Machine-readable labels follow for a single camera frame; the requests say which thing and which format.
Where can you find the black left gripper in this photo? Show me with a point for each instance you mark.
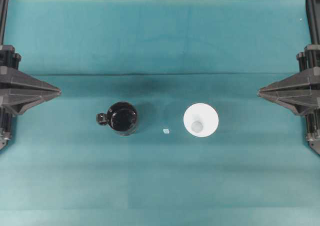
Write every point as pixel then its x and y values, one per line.
pixel 18 102

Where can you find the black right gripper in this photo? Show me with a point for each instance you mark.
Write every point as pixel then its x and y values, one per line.
pixel 300 105

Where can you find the white paper cup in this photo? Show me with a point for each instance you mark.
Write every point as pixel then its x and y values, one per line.
pixel 201 120

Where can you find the black cup holder with handle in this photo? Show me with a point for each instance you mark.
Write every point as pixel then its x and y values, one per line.
pixel 121 117

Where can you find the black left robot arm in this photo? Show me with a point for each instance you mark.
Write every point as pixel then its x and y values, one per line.
pixel 3 17

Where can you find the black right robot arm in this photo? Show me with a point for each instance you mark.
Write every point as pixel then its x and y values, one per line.
pixel 299 93

